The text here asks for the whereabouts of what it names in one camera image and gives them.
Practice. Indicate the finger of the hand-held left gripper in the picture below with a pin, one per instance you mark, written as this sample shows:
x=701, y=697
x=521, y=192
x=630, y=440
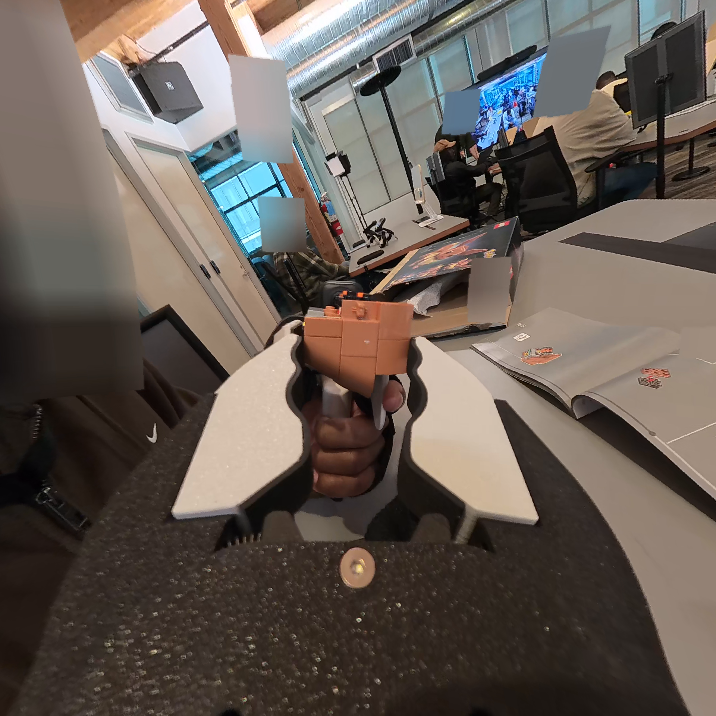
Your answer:
x=293, y=334

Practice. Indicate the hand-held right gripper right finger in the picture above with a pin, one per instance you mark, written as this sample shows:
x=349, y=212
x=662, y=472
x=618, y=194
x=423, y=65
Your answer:
x=470, y=447

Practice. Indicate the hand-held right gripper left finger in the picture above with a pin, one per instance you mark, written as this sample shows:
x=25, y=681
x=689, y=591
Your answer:
x=246, y=442

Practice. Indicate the brown grey brick assembly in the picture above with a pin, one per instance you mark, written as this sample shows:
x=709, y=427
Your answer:
x=358, y=347

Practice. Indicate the person's left hand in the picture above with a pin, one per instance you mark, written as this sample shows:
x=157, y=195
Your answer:
x=347, y=458

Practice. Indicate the red fire extinguisher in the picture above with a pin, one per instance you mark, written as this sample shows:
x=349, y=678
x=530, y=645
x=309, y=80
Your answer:
x=331, y=218

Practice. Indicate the person's brown hoodie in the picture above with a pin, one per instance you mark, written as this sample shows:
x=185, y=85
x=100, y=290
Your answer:
x=112, y=436

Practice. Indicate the white double door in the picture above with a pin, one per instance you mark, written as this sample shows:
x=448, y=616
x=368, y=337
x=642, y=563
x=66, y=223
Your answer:
x=190, y=235

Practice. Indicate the grey instruction booklet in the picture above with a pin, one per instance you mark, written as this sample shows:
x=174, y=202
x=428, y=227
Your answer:
x=587, y=363

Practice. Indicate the white table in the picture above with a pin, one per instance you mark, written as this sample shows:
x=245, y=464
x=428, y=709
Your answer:
x=408, y=238

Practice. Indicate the printed cardboard box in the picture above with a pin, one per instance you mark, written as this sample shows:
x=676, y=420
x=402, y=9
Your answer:
x=447, y=257

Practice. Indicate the light panel on stand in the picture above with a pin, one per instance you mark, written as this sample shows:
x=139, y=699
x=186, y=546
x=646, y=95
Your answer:
x=341, y=168

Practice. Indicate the black floor lamp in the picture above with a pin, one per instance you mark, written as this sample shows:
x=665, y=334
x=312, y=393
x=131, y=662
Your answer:
x=391, y=123

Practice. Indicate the black mesh chair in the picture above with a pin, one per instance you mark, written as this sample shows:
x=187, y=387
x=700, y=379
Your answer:
x=537, y=179

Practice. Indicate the monitor on stand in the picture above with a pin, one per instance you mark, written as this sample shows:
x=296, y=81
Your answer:
x=665, y=67

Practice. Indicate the black wall speaker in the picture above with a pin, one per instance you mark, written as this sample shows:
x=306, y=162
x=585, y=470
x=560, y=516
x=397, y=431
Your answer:
x=168, y=92

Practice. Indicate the wall screen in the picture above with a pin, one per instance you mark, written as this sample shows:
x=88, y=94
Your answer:
x=503, y=112

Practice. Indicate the silver air duct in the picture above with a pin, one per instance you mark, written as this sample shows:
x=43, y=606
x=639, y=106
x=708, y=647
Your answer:
x=363, y=28

